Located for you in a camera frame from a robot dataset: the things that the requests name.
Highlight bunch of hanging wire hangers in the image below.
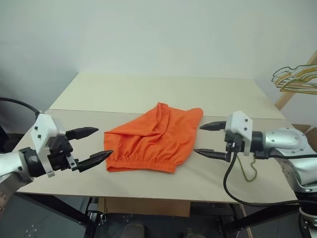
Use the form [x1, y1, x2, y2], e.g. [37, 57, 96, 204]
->
[273, 68, 317, 88]

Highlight wire clothes hangers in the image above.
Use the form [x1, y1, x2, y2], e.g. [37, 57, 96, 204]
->
[271, 65, 317, 86]

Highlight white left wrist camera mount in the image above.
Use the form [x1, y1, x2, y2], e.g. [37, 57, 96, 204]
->
[31, 113, 67, 178]

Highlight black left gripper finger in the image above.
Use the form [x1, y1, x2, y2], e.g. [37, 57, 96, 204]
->
[64, 126, 99, 141]
[74, 150, 114, 173]

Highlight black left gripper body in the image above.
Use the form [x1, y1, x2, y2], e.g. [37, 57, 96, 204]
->
[47, 135, 80, 172]

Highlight wooden clothes rack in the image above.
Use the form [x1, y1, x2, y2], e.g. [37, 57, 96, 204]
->
[274, 49, 317, 110]

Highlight open cardboard box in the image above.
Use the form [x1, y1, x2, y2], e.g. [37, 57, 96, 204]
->
[291, 123, 313, 139]

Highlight orange shorts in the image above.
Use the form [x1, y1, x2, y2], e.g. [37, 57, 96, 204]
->
[104, 101, 204, 174]

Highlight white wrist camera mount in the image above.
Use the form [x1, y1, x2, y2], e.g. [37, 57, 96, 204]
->
[31, 113, 67, 178]
[226, 111, 254, 157]

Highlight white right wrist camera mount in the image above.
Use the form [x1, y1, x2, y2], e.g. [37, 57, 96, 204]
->
[226, 111, 254, 157]

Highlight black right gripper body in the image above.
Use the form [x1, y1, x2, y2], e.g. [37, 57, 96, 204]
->
[223, 128, 245, 162]

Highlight black table frame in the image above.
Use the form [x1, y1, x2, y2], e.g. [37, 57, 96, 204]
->
[14, 192, 302, 238]

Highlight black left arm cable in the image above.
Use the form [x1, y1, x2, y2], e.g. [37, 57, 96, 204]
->
[0, 97, 42, 115]

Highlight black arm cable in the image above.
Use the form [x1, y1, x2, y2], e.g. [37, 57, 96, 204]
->
[222, 133, 317, 206]
[0, 97, 42, 115]

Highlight dark rounded shape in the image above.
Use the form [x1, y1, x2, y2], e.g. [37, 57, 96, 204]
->
[122, 223, 147, 238]

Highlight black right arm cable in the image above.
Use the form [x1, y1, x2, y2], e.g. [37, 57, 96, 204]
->
[222, 133, 317, 206]

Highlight brown cardboard sheet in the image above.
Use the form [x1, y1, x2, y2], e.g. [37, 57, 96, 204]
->
[98, 197, 191, 218]

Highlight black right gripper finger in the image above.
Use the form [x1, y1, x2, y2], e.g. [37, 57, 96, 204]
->
[199, 120, 227, 132]
[194, 148, 232, 162]

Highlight olive wire hanger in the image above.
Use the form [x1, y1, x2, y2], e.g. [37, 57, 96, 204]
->
[237, 152, 258, 182]

